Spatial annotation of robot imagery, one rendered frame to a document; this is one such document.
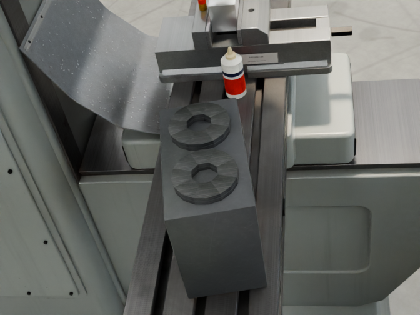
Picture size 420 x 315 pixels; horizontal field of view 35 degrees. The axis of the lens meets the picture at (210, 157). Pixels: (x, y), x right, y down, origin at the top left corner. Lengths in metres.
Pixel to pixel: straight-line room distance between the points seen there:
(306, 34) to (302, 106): 0.18
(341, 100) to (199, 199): 0.64
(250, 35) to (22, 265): 0.84
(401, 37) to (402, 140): 1.57
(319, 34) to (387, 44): 1.67
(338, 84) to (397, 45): 1.50
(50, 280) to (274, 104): 0.79
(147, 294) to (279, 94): 0.49
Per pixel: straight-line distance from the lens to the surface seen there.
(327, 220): 1.55
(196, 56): 1.32
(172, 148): 0.93
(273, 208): 1.08
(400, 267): 1.69
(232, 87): 1.26
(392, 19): 3.12
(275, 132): 1.20
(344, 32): 1.34
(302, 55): 1.31
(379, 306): 1.84
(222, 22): 1.30
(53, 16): 1.41
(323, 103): 1.42
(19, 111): 1.35
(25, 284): 1.79
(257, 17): 1.30
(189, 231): 0.87
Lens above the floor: 1.76
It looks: 45 degrees down
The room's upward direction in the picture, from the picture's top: 12 degrees counter-clockwise
